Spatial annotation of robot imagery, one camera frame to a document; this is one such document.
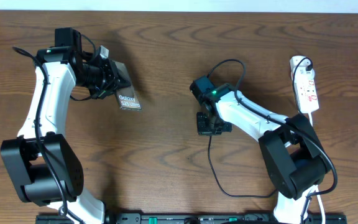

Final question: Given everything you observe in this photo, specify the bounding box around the white power strip cord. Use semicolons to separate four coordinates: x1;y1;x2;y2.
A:
307;112;326;224

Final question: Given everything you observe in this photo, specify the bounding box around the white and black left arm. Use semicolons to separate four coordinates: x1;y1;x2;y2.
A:
0;27;140;223

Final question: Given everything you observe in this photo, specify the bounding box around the white USB charger plug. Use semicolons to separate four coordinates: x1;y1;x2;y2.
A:
292;66;315;83

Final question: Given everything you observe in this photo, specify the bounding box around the white power strip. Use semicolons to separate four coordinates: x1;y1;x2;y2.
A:
290;55;319;114

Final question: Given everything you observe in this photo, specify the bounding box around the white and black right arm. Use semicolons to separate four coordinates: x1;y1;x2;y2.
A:
190;76;334;223

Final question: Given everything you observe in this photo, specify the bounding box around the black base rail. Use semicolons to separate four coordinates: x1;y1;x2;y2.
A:
35;213;347;224

